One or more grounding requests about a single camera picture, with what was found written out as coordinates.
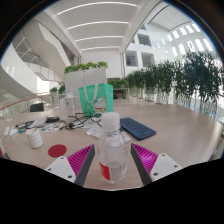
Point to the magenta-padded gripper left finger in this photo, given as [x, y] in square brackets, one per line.
[63, 166]

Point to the small black device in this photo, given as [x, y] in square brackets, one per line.
[52, 119]

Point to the flat round red coaster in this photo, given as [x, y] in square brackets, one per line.
[57, 150]

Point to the blue marker pen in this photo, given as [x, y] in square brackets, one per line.
[21, 130]

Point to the dark blue keyboard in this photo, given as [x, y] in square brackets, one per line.
[137, 128]

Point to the colourful sticker sheet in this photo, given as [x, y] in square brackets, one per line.
[51, 127]

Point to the wooden planter with green plants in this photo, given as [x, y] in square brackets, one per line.
[119, 87]

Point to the white power strip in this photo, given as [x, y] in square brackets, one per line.
[6, 131]

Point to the small planters with green plants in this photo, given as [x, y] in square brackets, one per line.
[56, 93]

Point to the white grid-pattern cup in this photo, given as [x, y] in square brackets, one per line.
[34, 138]

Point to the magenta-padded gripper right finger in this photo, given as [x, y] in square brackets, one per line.
[163, 165]

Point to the white cabinet topped with plants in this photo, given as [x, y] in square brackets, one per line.
[85, 78]

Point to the tall clear bottle white lid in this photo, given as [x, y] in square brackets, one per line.
[69, 105]

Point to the black office chair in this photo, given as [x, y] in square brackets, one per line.
[36, 107]

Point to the green tote bag cat print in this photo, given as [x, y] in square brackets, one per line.
[96, 98]

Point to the row of green potted plants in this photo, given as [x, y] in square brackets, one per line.
[186, 80]

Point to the clear water bottle red label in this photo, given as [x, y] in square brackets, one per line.
[112, 150]

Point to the white computer mouse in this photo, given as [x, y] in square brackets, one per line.
[12, 132]

